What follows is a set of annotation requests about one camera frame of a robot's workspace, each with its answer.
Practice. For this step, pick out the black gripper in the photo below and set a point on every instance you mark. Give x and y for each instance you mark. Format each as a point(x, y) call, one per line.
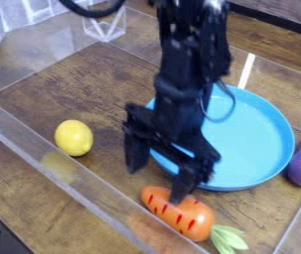
point(171, 129)

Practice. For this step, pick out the orange toy carrot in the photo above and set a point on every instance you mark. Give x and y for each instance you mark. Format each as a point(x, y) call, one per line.
point(193, 219)

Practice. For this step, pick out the blue plastic plate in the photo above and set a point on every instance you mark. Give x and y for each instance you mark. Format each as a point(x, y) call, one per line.
point(252, 135)

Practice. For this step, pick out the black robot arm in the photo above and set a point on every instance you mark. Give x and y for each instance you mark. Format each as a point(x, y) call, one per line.
point(196, 61)

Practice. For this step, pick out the yellow toy lemon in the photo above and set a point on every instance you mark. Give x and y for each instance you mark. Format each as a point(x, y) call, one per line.
point(74, 137)

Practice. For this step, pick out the white patterned curtain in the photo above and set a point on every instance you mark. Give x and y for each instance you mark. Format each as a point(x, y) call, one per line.
point(22, 13)

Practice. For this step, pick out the clear acrylic front wall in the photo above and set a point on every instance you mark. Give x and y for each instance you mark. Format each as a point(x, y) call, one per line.
point(106, 202)

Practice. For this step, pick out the clear acrylic wall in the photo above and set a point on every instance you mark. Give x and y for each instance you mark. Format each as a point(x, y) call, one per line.
point(133, 32)
point(106, 202)

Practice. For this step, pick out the clear acrylic back wall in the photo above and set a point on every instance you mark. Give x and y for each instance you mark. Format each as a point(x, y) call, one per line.
point(133, 32)

